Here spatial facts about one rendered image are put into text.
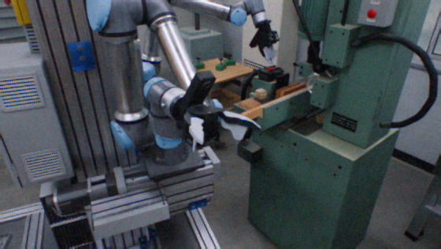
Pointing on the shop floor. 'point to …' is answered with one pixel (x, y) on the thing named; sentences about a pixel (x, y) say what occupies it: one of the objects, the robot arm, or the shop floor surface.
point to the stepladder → (428, 205)
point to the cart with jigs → (235, 70)
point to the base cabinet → (311, 198)
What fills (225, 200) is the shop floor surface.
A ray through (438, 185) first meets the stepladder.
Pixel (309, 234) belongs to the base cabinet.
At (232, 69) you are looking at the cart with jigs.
